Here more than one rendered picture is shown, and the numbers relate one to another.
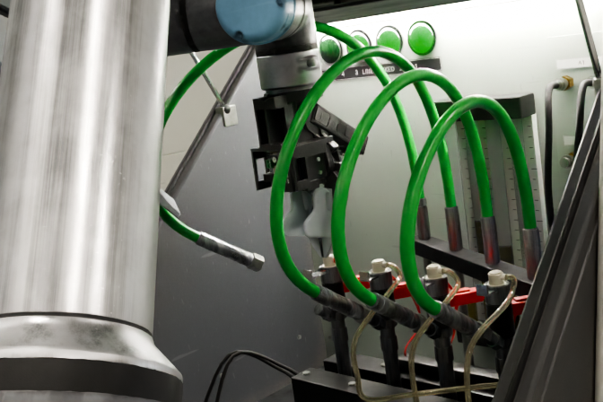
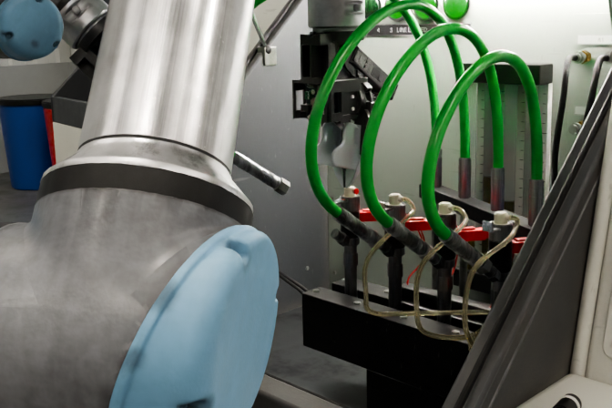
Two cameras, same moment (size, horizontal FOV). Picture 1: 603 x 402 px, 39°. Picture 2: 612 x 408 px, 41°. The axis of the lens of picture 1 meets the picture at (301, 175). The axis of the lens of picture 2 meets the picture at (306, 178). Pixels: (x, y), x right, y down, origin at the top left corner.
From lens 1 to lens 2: 0.08 m
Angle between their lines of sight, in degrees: 2
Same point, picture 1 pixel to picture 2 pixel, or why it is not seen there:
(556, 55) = (578, 30)
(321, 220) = (348, 152)
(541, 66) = (563, 40)
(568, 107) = (583, 79)
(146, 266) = (233, 118)
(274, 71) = (322, 11)
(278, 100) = (323, 38)
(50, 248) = (160, 86)
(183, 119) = not seen: hidden behind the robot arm
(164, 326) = not seen: hidden behind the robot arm
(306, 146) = (343, 83)
